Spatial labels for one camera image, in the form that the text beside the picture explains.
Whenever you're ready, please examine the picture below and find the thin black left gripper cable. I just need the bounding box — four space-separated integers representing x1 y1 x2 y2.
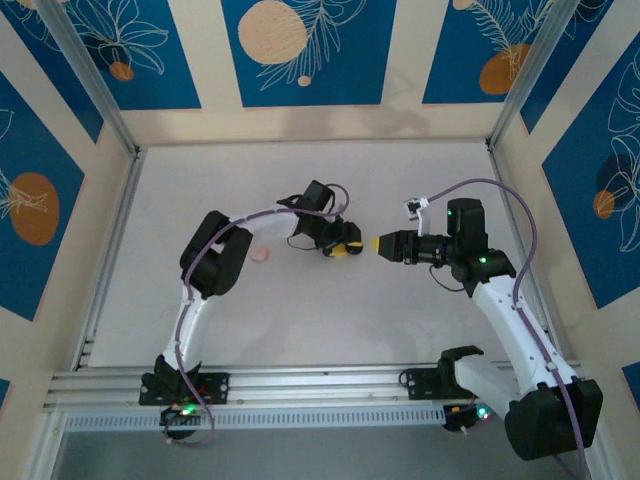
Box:
286 233 322 252

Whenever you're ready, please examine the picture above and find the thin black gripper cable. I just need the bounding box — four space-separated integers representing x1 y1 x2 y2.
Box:
286 233 322 252
427 263 470 293

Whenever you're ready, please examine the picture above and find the grey slotted cable duct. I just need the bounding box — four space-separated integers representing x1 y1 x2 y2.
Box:
62 404 449 434

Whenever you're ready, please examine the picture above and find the aluminium side rail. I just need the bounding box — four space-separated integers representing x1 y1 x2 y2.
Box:
72 147 147 371
487 143 587 374

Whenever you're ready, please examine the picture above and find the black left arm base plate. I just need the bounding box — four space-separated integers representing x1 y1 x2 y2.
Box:
138 370 231 406

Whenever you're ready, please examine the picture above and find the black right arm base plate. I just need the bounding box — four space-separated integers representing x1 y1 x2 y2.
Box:
402 367 447 401

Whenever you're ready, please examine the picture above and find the aluminium table edge rail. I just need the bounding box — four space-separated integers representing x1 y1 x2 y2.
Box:
42 362 596 414

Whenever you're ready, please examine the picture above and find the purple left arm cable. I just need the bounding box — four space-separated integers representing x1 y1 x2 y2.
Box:
162 182 350 449

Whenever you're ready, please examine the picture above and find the thin black right gripper cable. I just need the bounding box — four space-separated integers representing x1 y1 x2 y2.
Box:
427 263 470 293

